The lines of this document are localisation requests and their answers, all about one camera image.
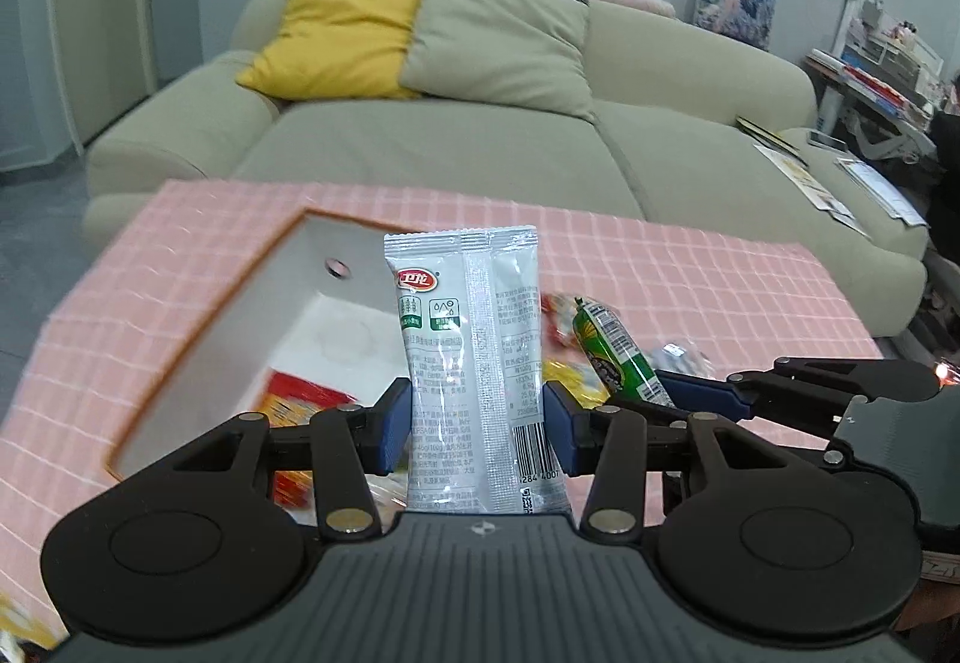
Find green sausage snack stick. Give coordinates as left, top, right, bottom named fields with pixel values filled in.
left=573, top=299, right=674, bottom=408

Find white snack pouch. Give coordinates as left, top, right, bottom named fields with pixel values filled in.
left=384, top=226, right=569, bottom=515

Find clear box of white balls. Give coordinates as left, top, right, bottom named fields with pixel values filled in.
left=646, top=341, right=716, bottom=380

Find yellow snack packet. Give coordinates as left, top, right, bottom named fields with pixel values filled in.
left=542, top=358, right=610, bottom=409

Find red snack bag in box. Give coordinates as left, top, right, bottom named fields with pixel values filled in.
left=256, top=370, right=356, bottom=510

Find red noodle snack bag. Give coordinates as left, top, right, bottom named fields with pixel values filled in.
left=540, top=292, right=586, bottom=362

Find orange cardboard box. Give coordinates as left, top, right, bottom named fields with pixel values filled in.
left=104, top=205, right=430, bottom=530

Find papers on sofa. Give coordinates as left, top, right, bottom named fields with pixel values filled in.
left=736, top=117, right=928, bottom=253

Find beige sofa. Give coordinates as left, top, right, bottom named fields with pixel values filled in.
left=83, top=0, right=928, bottom=338

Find cluttered white shelf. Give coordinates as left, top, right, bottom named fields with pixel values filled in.
left=804, top=0, right=946, bottom=142

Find yellow cushion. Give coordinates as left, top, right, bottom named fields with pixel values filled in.
left=236, top=0, right=420, bottom=103

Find beige cushion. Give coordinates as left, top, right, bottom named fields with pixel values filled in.
left=398, top=0, right=594, bottom=122

